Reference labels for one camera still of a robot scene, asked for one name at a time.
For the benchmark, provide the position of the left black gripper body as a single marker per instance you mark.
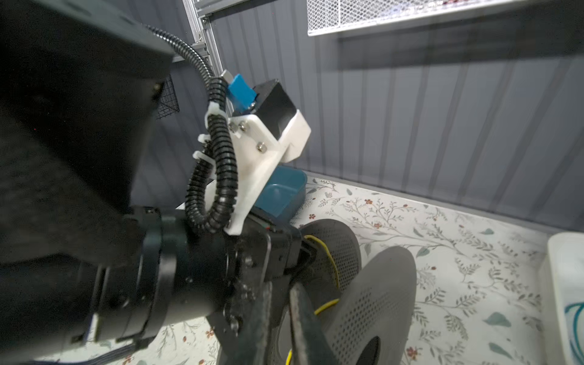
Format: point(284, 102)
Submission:
point(268, 251)

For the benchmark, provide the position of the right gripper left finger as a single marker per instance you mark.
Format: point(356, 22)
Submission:
point(253, 343)

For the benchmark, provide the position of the white wire mesh basket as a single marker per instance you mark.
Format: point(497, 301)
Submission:
point(325, 17)

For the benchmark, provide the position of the black wire basket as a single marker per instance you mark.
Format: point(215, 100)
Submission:
point(167, 100)

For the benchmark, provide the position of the white plastic tray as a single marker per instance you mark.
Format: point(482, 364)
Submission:
point(561, 285)

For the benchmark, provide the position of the teal plastic tray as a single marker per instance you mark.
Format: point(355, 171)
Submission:
point(284, 193)

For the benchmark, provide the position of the floral table mat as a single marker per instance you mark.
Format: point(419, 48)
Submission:
point(478, 299)

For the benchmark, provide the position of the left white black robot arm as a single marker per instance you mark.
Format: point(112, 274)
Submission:
point(80, 86)

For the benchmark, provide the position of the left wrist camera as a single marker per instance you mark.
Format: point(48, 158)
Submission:
point(249, 132)

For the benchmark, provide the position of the grey perforated cable spool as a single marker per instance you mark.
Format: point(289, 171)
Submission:
point(366, 308)

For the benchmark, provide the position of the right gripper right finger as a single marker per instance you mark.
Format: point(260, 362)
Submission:
point(308, 342)

